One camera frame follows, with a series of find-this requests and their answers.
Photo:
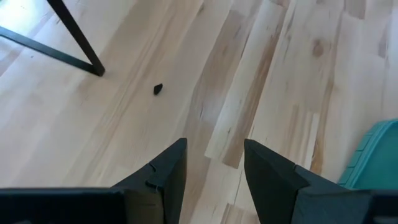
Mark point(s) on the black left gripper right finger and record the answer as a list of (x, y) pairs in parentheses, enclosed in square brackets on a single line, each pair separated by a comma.
[(280, 193)]

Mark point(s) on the small black fragment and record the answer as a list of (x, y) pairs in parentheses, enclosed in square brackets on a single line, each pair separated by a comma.
[(158, 89)]

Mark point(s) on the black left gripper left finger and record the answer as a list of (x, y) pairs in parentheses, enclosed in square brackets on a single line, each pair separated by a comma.
[(149, 193)]

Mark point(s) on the black-framed wooden shoe shelf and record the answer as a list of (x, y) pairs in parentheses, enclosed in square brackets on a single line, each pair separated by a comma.
[(77, 34)]

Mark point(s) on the teal plastic container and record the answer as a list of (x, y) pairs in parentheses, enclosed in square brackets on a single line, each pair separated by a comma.
[(376, 155)]

